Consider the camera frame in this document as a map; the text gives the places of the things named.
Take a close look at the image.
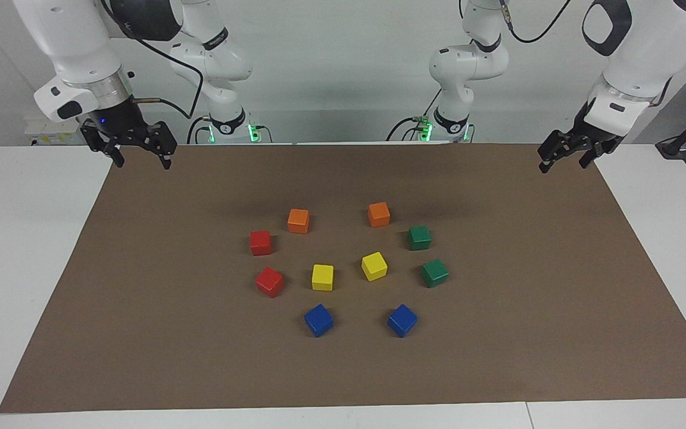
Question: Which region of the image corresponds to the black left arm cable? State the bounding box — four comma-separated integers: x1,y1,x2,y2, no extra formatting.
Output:
498,0,575,45

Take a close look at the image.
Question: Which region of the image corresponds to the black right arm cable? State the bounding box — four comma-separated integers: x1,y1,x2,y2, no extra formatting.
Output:
99,0,205,120

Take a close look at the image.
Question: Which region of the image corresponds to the red cube block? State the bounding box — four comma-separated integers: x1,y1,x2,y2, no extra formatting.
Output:
250,230,273,256
255,266,285,299

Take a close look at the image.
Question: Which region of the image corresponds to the black left base cable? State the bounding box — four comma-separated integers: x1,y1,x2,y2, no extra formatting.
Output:
385,88,442,142

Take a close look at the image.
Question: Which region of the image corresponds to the orange cube block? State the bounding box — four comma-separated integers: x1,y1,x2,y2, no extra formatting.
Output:
287,208,310,235
367,201,391,228

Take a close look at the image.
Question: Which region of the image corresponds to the black right base cable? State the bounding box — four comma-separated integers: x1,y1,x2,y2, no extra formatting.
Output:
186,115,213,145

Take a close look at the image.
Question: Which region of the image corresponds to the brown table mat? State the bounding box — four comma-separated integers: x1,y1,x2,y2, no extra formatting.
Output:
0,143,686,414

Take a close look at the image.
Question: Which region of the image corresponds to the green cube block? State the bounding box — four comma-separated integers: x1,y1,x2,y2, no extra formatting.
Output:
407,225,432,251
420,259,450,289

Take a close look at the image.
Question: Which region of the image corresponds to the blue cube block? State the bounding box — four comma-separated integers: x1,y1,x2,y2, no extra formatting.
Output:
386,304,419,338
304,304,335,338

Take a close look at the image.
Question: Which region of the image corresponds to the yellow cube block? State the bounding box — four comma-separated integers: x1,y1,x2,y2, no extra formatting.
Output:
361,251,389,282
311,264,335,292

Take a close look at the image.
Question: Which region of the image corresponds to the black base cable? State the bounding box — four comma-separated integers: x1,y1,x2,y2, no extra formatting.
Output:
186,115,213,145
385,88,442,142

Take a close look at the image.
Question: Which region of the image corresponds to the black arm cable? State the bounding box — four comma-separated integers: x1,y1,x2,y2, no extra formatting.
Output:
498,0,575,45
99,0,205,120

